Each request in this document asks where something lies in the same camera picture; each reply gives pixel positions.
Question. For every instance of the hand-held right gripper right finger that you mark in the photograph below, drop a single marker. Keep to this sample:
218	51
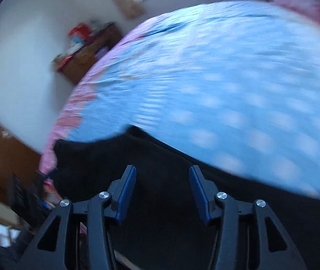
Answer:
199	194

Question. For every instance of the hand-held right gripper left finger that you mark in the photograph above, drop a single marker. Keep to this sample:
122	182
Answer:
126	191

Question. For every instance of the black pants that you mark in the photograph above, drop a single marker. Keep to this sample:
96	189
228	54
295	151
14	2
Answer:
162	160

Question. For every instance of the pink bed sheet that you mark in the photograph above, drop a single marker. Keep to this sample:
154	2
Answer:
72	109

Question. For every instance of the blue polka dot blanket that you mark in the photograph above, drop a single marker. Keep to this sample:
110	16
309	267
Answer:
205	76

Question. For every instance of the wooden nightstand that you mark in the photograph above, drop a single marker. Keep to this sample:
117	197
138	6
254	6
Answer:
84	59

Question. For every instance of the pale blue box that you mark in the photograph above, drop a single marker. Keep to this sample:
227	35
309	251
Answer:
77	41

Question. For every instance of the red box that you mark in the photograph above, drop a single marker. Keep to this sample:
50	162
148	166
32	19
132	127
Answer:
79	31

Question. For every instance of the pink pillow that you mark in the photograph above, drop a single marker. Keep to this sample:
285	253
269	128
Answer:
303	2

